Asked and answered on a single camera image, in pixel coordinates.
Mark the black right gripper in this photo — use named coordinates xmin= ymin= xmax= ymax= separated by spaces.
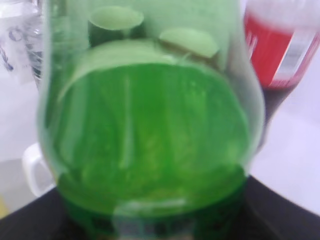
xmin=0 ymin=189 xmax=75 ymax=240

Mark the green soda bottle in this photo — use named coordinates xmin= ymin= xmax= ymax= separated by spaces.
xmin=38 ymin=0 xmax=265 ymax=240

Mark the clear water bottle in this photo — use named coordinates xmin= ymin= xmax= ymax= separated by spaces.
xmin=0 ymin=0 xmax=44 ymax=88

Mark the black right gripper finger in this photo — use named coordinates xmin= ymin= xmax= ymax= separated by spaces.
xmin=239 ymin=176 xmax=320 ymax=240

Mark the cola bottle red label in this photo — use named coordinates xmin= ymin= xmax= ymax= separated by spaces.
xmin=243 ymin=0 xmax=320 ymax=149

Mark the white mug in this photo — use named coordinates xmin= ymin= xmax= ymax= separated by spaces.
xmin=21 ymin=142 xmax=56 ymax=198

